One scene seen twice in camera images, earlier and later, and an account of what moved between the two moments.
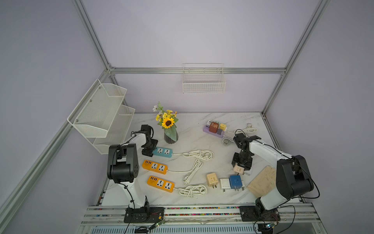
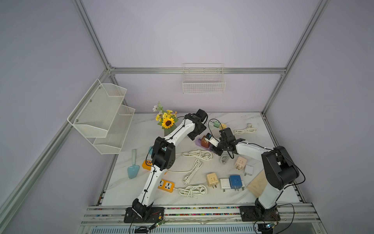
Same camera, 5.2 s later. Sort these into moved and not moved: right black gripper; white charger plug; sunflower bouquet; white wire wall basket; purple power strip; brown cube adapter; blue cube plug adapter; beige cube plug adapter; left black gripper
Moved: left black gripper; right black gripper; brown cube adapter; purple power strip
Not moved: white charger plug; sunflower bouquet; beige cube plug adapter; blue cube plug adapter; white wire wall basket
